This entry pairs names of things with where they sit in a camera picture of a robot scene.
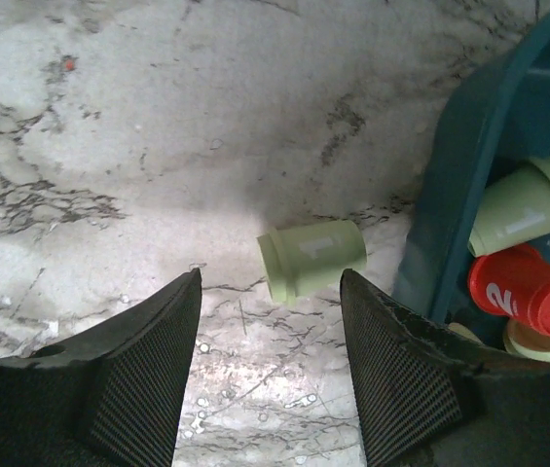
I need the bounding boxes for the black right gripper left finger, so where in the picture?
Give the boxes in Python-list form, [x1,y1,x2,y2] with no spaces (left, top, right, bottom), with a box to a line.
[0,269,202,466]

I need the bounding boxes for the green coffee capsule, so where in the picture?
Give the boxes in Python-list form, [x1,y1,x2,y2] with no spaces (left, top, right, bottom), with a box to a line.
[468,157,550,258]
[257,220,367,305]
[503,319,550,363]

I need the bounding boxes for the red coffee capsule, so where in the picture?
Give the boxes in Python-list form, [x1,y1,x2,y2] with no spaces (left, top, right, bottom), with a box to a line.
[467,243,550,337]

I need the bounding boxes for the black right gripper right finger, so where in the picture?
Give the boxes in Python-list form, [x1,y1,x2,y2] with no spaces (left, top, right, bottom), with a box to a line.
[340,269,550,466]

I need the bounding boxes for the teal plastic storage basket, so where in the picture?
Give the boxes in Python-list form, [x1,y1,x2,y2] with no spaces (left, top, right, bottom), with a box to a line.
[392,12,550,348]

